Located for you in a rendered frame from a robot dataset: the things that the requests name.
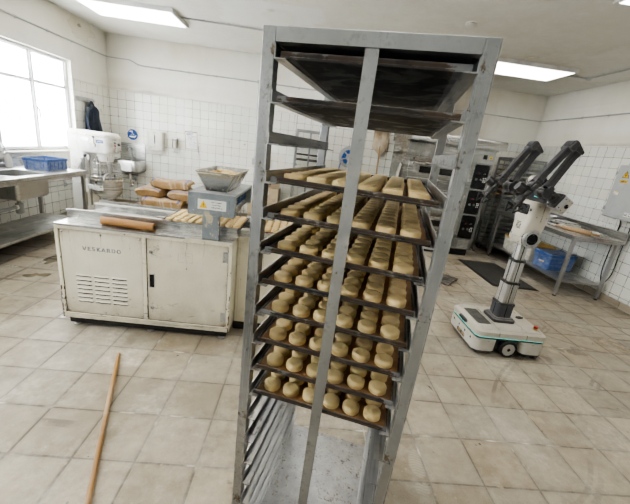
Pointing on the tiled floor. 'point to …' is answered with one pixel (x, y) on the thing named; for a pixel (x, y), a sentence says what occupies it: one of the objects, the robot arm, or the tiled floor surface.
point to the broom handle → (101, 435)
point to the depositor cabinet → (146, 277)
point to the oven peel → (380, 143)
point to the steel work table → (571, 251)
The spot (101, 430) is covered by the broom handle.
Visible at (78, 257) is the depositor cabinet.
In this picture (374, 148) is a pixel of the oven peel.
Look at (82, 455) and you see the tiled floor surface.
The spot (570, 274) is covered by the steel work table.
